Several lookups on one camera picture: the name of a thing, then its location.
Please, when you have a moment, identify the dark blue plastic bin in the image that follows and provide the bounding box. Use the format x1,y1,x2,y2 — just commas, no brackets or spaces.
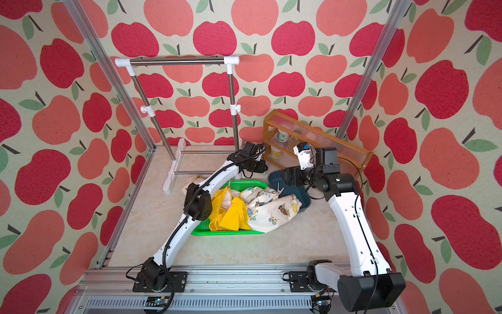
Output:
267,171,311,213

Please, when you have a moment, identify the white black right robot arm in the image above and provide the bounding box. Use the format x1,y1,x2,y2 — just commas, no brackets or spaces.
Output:
281,142,406,312

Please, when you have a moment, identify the yellow white jar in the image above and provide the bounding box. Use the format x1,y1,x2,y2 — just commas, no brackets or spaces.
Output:
270,147,283,160

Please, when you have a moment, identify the right aluminium frame post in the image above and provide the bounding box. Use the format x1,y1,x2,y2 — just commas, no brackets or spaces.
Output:
336,0,412,139

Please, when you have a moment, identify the black corrugated cable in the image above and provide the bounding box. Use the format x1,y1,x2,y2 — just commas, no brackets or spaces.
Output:
140,142,268,314

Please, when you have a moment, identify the yellow jacket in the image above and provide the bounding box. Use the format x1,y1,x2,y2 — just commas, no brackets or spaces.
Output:
209,187,251,232

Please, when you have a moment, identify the white clothespin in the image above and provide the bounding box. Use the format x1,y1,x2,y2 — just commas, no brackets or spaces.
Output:
277,181,285,196

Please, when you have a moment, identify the left aluminium frame post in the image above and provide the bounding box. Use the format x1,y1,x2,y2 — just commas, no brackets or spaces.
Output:
63,0,156,152

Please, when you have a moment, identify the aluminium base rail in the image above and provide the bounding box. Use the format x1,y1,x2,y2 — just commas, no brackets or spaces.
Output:
63,263,318,313

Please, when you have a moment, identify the wooden glass shelf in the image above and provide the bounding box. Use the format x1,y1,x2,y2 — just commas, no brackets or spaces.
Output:
263,110,373,177

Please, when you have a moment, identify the green plastic basket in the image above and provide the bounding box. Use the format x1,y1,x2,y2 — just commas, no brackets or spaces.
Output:
192,180,278,236

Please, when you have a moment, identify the steel white clothes rack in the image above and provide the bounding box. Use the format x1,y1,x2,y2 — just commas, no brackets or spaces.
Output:
114,55,241,196

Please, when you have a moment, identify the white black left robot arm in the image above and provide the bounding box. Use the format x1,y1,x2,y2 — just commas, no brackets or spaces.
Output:
126,143,267,293

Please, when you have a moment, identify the aluminium frame post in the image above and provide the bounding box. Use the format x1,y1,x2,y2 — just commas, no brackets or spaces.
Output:
63,0,156,152
336,0,412,139

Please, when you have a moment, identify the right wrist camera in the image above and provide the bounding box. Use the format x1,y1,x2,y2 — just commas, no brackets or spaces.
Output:
294,142,314,170

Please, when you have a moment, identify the white dinosaur print jacket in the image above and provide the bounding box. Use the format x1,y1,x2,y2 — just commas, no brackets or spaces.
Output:
249,195,302,234

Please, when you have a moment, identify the green patterned cup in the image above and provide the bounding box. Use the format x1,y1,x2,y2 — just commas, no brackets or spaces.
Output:
277,130,290,143

